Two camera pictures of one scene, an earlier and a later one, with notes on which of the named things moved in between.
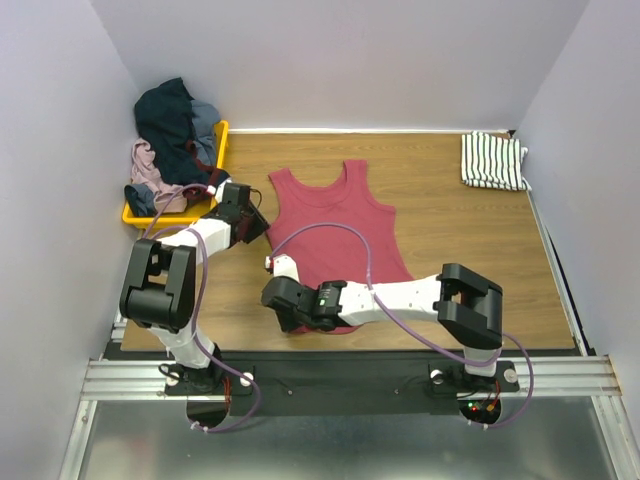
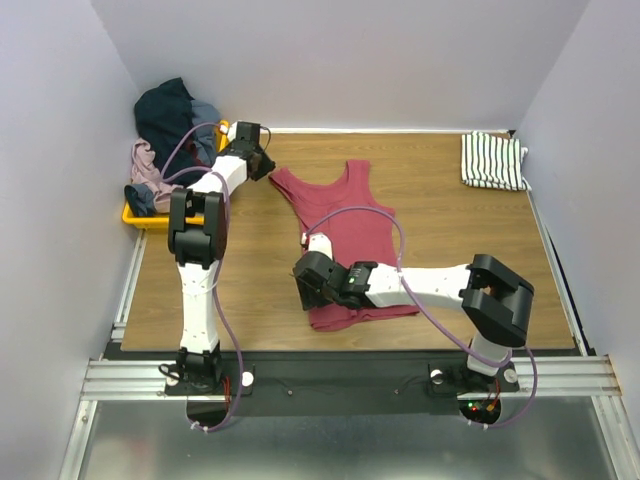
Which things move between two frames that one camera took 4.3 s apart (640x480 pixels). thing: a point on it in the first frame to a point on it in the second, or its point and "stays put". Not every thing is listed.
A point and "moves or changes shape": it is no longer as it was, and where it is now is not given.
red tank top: x=336 y=232 moves or changes shape
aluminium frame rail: x=137 y=380 stays put
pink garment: x=145 y=171 stays put
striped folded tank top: x=493 y=161 stays put
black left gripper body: x=255 y=223 to x=265 y=166
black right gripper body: x=279 y=304 to x=307 y=288
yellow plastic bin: x=195 y=208 stays put
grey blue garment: x=204 y=117 stays put
